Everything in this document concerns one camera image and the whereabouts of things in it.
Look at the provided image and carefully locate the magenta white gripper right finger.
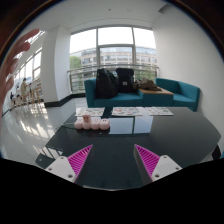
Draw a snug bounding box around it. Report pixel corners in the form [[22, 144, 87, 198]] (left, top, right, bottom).
[[134, 144, 181, 185]]

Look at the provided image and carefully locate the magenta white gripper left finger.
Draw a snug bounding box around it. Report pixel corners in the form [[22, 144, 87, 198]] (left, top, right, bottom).
[[46, 145, 93, 183]]

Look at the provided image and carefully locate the bare human hand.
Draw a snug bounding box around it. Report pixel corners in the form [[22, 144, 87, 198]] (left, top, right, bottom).
[[0, 29, 39, 123]]

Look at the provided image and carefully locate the right printed paper sheet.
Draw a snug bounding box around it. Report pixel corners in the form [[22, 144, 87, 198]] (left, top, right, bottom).
[[146, 107, 173, 116]]

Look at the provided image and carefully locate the printed paper sheet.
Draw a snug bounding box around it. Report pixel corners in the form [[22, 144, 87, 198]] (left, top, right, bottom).
[[146, 107, 173, 116], [112, 107, 142, 116], [75, 107, 105, 117]]

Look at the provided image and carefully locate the left printed paper sheet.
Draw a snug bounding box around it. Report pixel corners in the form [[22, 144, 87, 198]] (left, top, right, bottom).
[[75, 107, 105, 117]]

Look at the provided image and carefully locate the middle printed paper sheet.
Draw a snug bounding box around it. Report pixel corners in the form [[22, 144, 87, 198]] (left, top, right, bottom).
[[112, 107, 142, 116]]

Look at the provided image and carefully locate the wooden sofa side table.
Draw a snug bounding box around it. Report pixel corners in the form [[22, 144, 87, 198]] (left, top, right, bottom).
[[139, 88, 174, 107]]

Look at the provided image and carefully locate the teal sofa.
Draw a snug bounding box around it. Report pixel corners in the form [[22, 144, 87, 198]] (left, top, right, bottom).
[[84, 78, 200, 112]]

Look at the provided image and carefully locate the brown bag on sofa table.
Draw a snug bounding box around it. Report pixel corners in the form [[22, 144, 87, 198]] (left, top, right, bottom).
[[133, 78, 160, 91]]

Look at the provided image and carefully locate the small black backpack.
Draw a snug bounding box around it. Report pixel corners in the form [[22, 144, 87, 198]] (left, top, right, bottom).
[[116, 68, 134, 93]]

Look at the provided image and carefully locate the metal window railing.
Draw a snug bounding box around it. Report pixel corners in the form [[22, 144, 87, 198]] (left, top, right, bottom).
[[68, 64, 159, 94]]

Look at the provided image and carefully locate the large black backpack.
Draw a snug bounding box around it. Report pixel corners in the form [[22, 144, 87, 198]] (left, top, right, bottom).
[[96, 68, 118, 99]]

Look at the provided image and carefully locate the person in background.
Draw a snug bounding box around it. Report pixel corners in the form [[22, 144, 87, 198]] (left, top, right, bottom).
[[20, 78, 28, 102]]

